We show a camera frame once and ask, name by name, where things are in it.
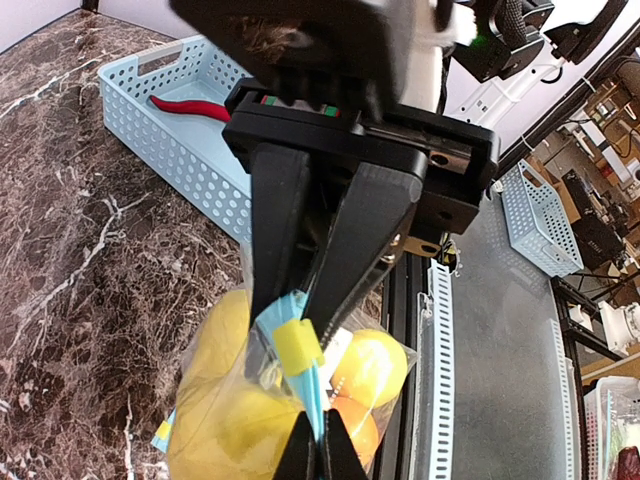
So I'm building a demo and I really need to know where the round yellow lemon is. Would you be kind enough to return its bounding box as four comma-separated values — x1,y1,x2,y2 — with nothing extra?
331,329,409,409

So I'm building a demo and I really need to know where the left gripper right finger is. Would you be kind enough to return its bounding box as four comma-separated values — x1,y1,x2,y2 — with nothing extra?
320,409,367,480

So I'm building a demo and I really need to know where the slotted grey cable duct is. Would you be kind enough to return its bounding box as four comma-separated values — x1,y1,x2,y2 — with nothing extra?
410,261,455,479

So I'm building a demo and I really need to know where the red chili pepper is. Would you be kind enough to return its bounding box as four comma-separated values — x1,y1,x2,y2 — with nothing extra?
149,96,231,123

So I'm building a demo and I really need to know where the black front table rail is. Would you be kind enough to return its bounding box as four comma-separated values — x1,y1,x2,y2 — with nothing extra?
389,253,426,479

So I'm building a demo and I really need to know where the orange fruit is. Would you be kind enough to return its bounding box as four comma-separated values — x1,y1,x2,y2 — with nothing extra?
332,396,379,468

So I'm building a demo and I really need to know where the clear zip bag blue zipper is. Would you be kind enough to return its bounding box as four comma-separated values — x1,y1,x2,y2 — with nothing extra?
319,328,417,471

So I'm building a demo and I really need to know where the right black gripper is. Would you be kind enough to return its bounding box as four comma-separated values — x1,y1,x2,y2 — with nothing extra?
222,79,499,345

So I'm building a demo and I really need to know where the background blue plastic basket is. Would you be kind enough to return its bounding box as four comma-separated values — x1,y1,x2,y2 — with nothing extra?
501,160,584,277

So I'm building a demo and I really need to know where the light blue plastic basket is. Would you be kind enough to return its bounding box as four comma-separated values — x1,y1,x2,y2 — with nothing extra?
98,35,251,243

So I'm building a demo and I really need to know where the yellow fruit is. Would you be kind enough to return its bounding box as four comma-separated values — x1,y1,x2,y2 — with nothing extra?
168,385,301,479

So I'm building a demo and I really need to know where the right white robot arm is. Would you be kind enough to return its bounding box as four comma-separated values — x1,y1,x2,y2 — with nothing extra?
192,1,624,343

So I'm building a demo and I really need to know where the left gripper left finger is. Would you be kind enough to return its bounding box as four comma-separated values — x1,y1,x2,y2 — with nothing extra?
272,413,320,480

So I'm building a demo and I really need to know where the white bin with contents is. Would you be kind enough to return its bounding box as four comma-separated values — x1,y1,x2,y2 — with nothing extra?
584,376,639,479

